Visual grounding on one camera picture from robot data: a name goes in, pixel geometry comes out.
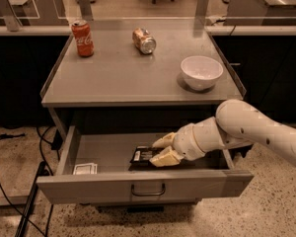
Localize grey metal cabinet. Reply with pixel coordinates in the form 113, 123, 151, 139
41, 18, 246, 136

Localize dark rxbar chocolate wrapper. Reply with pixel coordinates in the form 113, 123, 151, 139
130, 146, 162, 165

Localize black drawer handle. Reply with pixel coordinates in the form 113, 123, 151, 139
130, 183, 166, 197

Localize open grey top drawer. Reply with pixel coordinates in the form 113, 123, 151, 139
37, 125, 254, 206

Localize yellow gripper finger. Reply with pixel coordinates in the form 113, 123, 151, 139
152, 132, 176, 148
150, 146, 184, 167

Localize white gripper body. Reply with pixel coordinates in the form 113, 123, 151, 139
172, 123, 205, 161

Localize clear glass partition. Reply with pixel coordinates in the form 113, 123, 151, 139
0, 0, 296, 33

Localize white bowl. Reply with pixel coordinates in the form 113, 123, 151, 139
181, 56, 223, 91

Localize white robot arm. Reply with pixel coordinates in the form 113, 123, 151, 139
150, 99, 296, 167

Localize orange silver can lying down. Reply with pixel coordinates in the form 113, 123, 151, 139
132, 28, 157, 54

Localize grey background desk right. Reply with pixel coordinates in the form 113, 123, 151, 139
224, 0, 296, 26

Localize red coca-cola can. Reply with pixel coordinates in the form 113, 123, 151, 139
71, 20, 94, 57

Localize small white packet in drawer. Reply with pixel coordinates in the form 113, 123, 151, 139
73, 163, 98, 175

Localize black floor cable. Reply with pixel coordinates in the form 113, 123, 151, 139
0, 125, 57, 237

